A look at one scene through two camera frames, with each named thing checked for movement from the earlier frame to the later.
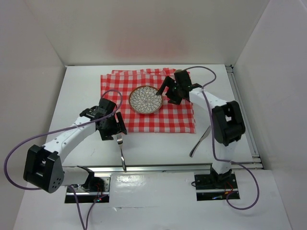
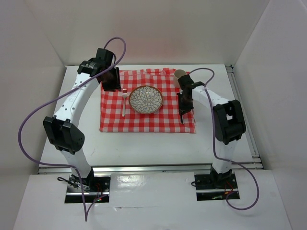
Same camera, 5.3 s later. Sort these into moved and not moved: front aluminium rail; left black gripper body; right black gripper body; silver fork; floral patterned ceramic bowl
Moved: left black gripper body; right black gripper body; silver fork
Not moved: floral patterned ceramic bowl; front aluminium rail
